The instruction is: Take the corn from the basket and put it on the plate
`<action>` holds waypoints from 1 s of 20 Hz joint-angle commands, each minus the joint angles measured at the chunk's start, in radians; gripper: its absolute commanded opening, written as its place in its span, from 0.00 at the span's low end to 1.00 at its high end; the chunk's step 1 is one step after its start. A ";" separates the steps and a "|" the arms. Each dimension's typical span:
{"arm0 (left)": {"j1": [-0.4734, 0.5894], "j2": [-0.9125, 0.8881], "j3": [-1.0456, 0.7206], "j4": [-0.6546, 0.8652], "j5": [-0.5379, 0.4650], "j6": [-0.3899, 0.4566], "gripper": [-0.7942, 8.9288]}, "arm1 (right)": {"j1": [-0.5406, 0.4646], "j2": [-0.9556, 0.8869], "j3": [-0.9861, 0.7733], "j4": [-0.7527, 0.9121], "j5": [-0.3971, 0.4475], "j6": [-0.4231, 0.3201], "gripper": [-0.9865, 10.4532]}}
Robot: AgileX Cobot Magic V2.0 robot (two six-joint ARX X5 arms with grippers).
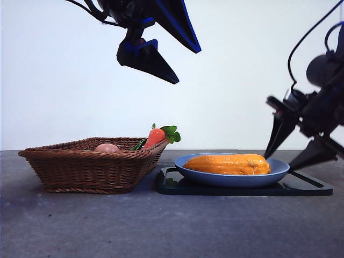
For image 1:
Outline yellow corn cob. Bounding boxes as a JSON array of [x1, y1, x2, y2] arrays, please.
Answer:
[[183, 153, 271, 176]]

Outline blue round plate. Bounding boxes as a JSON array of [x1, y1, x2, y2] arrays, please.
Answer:
[[174, 153, 290, 188]]

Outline brown wicker basket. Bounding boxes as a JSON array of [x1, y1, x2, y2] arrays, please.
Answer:
[[18, 137, 170, 195]]

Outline black rectangular tray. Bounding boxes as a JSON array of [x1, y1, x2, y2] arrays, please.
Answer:
[[154, 166, 334, 196]]

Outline orange toy carrot, green leaves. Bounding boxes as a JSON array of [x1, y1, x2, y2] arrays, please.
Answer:
[[142, 123, 181, 150]]

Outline dark green leafy vegetable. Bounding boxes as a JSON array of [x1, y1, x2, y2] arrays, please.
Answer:
[[131, 138, 148, 151]]

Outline pale brown egg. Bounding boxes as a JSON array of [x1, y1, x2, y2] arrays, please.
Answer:
[[94, 143, 120, 153]]

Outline pale grey right wrist camera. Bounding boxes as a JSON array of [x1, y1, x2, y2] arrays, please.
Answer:
[[283, 90, 307, 108]]

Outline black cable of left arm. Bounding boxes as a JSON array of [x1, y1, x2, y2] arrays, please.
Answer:
[[64, 0, 121, 27]]

